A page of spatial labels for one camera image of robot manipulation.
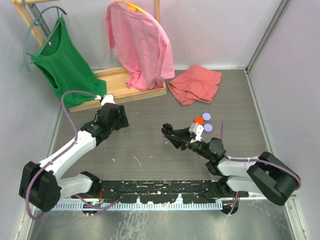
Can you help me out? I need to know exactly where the black round charging case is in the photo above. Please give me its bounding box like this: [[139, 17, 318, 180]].
[[161, 123, 173, 135]]

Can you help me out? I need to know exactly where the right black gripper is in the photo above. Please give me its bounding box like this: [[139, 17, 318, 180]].
[[164, 126, 212, 160]]

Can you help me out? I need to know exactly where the orange round charging case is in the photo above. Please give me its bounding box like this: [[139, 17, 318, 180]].
[[194, 116, 204, 125]]

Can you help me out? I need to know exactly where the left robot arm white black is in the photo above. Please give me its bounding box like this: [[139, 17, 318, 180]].
[[18, 103, 129, 212]]

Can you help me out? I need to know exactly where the lilac earbud charging case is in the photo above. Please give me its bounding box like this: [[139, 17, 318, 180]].
[[201, 112, 212, 122]]

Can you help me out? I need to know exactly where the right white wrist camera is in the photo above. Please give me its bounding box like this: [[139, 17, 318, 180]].
[[188, 122, 204, 141]]

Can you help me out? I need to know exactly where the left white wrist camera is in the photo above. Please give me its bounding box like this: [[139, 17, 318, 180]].
[[100, 94, 116, 106]]

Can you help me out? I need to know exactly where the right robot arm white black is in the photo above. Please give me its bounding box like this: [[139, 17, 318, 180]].
[[161, 123, 302, 206]]

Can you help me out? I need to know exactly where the grey-blue hanger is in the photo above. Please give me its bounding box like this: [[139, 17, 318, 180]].
[[23, 6, 68, 73]]

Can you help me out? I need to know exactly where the yellow hanger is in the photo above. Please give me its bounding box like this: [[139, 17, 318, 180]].
[[116, 0, 146, 14]]

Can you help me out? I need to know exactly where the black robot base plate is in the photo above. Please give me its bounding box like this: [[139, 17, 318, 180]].
[[71, 179, 250, 204]]

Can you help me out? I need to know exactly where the coral folded cloth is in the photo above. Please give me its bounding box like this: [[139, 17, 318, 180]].
[[168, 65, 222, 106]]

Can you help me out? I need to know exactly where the wooden clothes rack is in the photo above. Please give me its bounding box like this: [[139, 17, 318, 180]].
[[11, 0, 167, 103]]

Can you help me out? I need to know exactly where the aluminium corner post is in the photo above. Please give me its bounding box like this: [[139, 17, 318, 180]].
[[244, 0, 293, 74]]

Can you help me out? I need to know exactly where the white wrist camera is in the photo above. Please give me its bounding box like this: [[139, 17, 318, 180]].
[[188, 122, 204, 141], [100, 94, 116, 106]]

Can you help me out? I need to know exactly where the lilac round charging case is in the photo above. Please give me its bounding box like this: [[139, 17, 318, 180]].
[[203, 123, 214, 133]]

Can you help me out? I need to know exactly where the pink t-shirt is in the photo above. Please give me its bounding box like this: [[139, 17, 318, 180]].
[[104, 1, 175, 91]]

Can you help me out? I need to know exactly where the white slotted cable duct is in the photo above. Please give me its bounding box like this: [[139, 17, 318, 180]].
[[52, 200, 223, 211]]

